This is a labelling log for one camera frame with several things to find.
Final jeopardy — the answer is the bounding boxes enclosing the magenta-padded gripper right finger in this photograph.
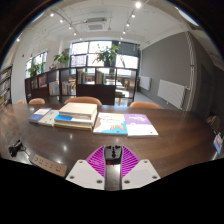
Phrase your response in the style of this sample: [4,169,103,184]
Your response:
[113,145,162,191]

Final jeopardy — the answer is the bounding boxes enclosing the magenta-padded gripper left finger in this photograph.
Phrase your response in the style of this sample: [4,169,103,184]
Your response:
[65,145,114,191]

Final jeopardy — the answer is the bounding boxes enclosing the small black charger block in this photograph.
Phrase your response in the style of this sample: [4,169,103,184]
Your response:
[103,144,124,167]

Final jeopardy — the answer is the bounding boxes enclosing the dark power strip, beige top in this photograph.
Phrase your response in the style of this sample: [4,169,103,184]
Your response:
[28,153,68,178]

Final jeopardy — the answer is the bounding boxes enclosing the thick cream book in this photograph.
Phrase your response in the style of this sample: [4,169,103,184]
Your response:
[52,121,95,131]

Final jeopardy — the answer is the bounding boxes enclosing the light blue illustrated book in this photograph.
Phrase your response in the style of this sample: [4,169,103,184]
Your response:
[92,111,129,136]

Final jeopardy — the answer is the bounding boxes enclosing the large white book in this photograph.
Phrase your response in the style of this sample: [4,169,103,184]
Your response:
[58,102,99,121]

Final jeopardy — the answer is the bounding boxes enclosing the blue cover book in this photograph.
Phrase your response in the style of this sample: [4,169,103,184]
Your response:
[27,106,53,124]

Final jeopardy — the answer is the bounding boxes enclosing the blue upright booklet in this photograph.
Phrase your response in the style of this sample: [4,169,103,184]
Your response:
[212,132,224,155]

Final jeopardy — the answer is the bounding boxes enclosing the dark open shelf unit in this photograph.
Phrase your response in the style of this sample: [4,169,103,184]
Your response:
[23,66,139,106]

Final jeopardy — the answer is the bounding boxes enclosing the large white radiator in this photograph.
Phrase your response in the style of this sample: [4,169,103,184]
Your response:
[156,78,188,111]

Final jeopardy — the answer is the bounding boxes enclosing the brown chair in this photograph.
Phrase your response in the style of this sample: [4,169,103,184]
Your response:
[206,114,221,133]

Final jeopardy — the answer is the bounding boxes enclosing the small white radiator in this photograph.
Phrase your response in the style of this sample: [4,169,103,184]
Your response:
[138,75,152,92]

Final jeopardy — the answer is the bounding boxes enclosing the dark grey door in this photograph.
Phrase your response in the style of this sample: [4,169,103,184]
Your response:
[198,64,215,118]

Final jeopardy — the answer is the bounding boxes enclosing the white vertical pipe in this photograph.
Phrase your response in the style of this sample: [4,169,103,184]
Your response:
[184,31,198,113]

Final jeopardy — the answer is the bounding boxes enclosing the bushy potted plant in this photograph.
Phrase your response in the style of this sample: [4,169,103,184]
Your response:
[27,61,46,79]

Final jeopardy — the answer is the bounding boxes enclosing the small potted plant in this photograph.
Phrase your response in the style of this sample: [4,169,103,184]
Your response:
[52,50,71,70]

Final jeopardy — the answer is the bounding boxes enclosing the large leafy potted plant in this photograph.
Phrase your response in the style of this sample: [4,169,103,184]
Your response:
[93,43,121,68]

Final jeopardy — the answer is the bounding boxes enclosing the side window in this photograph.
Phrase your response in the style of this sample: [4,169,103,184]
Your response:
[24,51,48,79]

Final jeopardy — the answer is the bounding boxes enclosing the large paned window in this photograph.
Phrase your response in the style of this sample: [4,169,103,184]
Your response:
[69,40,140,76]

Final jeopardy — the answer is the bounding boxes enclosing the ceiling air conditioner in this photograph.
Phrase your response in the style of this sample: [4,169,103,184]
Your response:
[83,16,110,33]

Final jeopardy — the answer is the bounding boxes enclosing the round white ceiling lamps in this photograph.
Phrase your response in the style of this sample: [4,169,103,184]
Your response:
[174,5,200,27]

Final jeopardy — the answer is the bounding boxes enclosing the ceiling spotlights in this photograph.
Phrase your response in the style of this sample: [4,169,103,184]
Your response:
[49,1,143,37]

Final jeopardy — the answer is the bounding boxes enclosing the wall bookshelf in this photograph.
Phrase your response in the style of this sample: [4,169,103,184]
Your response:
[0,64,14,111]

